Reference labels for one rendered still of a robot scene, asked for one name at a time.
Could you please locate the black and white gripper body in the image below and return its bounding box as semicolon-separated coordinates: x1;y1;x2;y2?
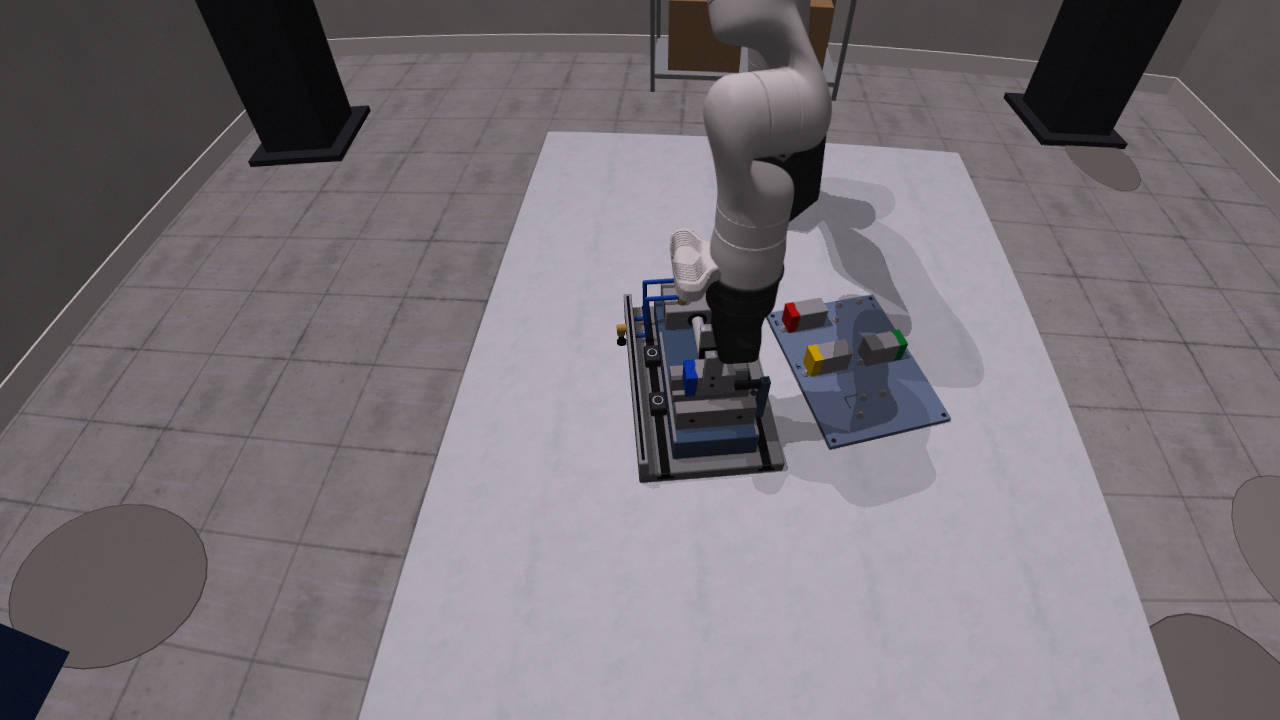
669;225;787;364

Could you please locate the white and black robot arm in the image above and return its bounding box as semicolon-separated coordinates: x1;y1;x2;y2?
703;0;832;249

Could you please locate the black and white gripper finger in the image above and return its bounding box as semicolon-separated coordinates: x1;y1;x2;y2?
698;324;717;359
701;350;724;389

